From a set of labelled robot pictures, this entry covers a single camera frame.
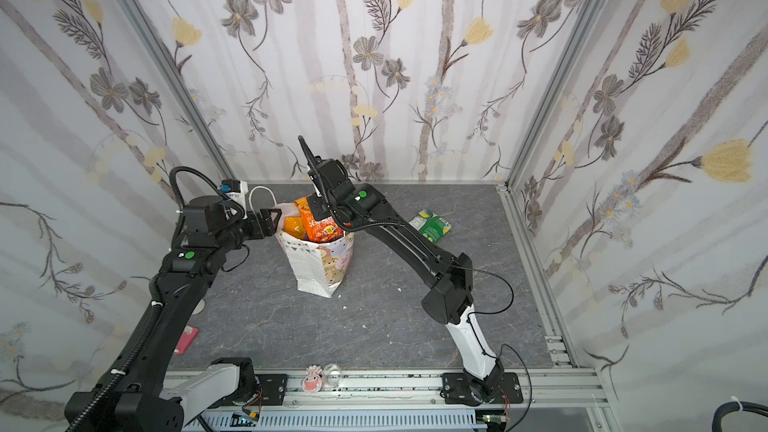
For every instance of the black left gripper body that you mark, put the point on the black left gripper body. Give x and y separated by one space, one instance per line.
252 227

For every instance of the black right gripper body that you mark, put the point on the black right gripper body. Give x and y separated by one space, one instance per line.
327 174

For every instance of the orange red snack packet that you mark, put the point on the orange red snack packet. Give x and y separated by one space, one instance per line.
317 230

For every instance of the cartoon animal paper bag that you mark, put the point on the cartoon animal paper bag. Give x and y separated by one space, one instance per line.
319 268

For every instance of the small green snack packet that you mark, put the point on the small green snack packet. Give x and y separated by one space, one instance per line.
430 225

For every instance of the yellow snack packet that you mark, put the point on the yellow snack packet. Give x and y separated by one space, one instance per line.
294 227

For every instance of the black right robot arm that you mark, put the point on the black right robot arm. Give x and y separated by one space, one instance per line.
357 207

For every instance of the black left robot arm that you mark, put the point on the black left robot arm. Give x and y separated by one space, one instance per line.
128 396

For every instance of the pink flat object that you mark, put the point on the pink flat object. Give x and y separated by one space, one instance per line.
188 335

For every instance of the clear round ornament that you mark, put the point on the clear round ornament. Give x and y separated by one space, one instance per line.
332 375

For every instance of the pink toy figure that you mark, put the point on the pink toy figure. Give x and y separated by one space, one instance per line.
313 379

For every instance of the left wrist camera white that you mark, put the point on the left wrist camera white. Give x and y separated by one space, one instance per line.
236 191

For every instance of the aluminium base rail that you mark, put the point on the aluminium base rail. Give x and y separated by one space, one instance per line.
555 399

